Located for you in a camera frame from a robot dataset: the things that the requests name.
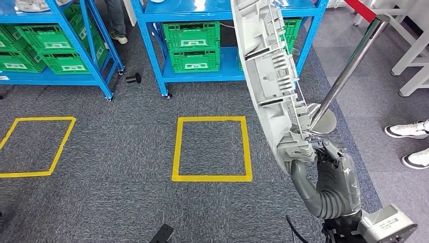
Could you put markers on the silver wheel hubcap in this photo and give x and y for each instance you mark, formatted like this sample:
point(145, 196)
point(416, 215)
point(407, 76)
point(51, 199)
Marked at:
point(268, 84)
point(33, 5)

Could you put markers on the red barrier belt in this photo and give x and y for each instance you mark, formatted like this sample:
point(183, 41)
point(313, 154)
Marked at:
point(360, 10)

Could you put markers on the chrome stanchion post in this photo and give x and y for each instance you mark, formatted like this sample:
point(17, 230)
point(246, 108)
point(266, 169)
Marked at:
point(348, 70)

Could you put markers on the green plastic crate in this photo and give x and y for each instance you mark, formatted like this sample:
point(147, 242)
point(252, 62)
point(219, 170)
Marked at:
point(292, 33)
point(67, 63)
point(191, 35)
point(20, 62)
point(47, 38)
point(194, 60)
point(10, 42)

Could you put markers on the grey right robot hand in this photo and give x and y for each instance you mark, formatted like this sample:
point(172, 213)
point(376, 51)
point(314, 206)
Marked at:
point(338, 177)

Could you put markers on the yellow floor tape square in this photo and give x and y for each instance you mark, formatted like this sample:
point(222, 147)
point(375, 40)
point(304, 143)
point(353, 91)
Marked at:
point(60, 147)
point(177, 151)

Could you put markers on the white bench frame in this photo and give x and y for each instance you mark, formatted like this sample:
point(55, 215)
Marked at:
point(407, 58)

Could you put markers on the blue metal shelf rack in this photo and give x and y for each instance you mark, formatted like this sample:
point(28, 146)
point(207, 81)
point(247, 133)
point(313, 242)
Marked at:
point(50, 78)
point(231, 65)

